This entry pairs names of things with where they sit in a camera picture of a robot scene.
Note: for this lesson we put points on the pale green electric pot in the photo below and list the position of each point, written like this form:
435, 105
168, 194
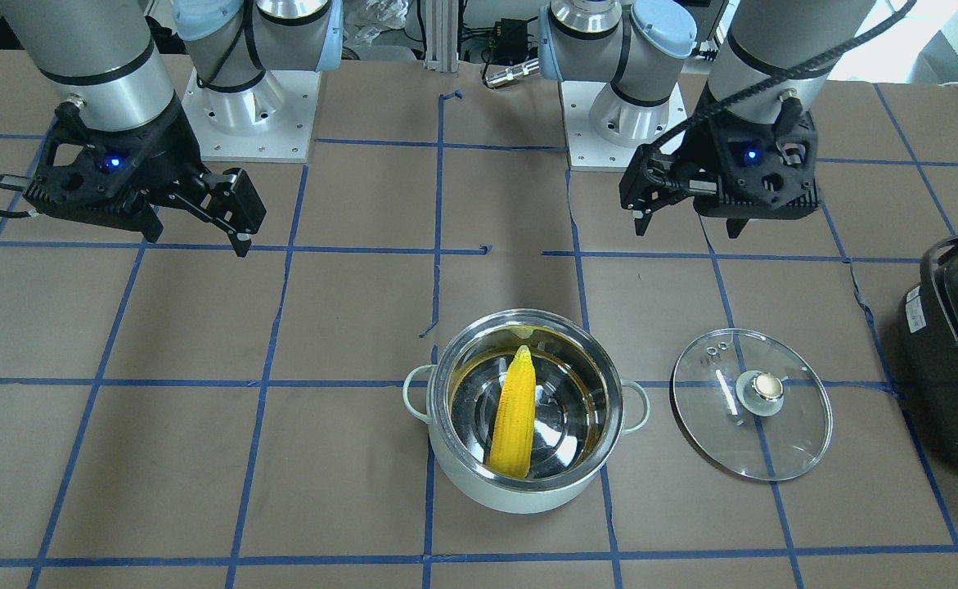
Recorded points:
580, 408

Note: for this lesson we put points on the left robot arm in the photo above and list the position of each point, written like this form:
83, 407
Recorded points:
772, 49

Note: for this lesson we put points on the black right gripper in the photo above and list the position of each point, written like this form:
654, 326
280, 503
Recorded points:
169, 150

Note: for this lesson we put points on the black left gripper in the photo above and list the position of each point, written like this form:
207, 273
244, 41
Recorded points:
701, 152

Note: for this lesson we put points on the glass pot lid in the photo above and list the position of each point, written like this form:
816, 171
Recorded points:
751, 405

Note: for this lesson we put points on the aluminium frame post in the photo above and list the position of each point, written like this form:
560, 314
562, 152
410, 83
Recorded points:
441, 26

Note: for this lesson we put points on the yellow plastic corn cob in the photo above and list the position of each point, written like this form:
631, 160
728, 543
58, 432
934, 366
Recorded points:
512, 439

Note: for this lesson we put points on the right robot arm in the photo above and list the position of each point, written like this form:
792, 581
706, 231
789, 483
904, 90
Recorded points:
103, 57

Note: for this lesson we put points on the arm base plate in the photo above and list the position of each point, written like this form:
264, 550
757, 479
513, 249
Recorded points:
609, 147
271, 122

